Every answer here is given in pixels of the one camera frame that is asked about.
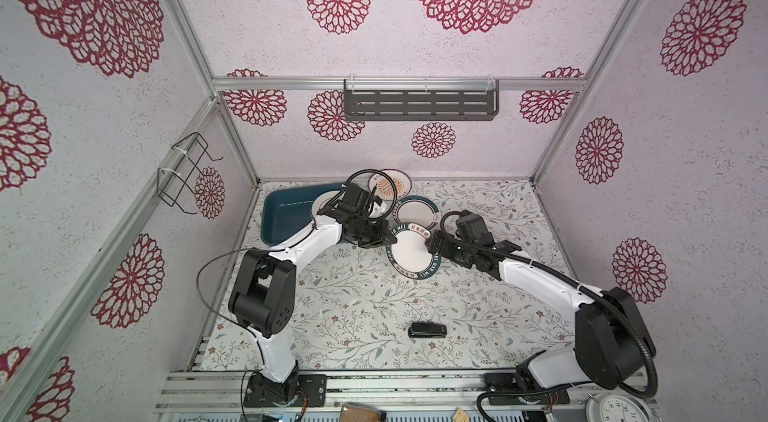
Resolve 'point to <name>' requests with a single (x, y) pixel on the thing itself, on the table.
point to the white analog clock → (619, 408)
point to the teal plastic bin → (288, 211)
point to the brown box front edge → (357, 412)
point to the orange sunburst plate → (384, 187)
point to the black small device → (427, 330)
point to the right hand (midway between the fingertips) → (436, 241)
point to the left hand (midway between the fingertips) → (394, 243)
